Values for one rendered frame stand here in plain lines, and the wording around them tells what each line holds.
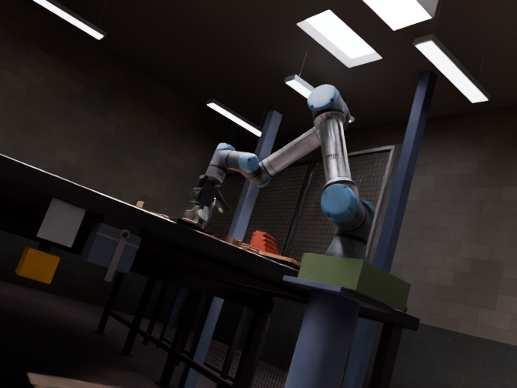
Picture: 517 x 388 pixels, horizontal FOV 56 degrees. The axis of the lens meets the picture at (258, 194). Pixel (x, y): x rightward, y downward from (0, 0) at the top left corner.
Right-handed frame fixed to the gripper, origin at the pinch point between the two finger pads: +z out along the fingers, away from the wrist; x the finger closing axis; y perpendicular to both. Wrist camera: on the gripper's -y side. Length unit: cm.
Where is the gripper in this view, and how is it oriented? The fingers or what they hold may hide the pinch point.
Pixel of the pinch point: (198, 228)
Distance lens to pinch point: 189.6
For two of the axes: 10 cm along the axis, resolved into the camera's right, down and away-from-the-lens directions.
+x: 5.8, -0.2, -8.2
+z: -3.5, 9.0, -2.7
